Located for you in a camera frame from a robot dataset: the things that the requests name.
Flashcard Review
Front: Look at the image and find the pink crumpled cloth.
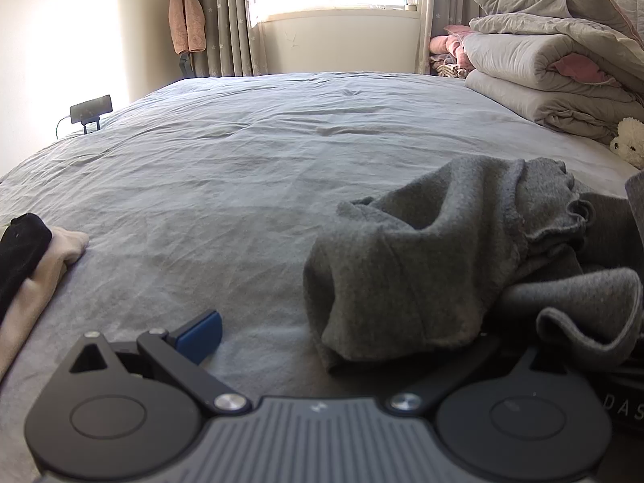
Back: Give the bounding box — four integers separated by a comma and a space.
430, 25, 476, 78

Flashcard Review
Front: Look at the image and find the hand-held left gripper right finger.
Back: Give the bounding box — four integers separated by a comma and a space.
385, 336, 572, 417

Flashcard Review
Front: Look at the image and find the black phone on stand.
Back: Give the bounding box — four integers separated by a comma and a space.
69, 95, 114, 134

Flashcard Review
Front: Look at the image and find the folded grey duvet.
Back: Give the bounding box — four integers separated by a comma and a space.
463, 30, 644, 144

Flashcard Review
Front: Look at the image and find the pink hanging towel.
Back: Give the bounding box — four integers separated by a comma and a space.
168, 0, 206, 55

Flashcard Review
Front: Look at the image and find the cream folded garment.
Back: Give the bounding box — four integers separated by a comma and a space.
0, 226, 90, 383

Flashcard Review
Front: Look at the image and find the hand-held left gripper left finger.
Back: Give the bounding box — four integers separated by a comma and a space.
68, 310, 252, 418

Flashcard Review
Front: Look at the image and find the white plush dog toy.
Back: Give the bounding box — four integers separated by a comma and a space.
610, 118, 644, 169

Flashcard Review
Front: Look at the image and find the grey knit sweater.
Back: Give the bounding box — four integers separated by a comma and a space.
303, 156, 644, 376

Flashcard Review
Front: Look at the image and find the grey maroon pillow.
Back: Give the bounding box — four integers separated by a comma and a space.
468, 0, 644, 46

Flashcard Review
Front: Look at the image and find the light grey pillow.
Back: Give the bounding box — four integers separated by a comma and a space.
469, 13, 644, 61

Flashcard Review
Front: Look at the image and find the black folded garment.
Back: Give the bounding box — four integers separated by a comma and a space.
0, 213, 54, 320

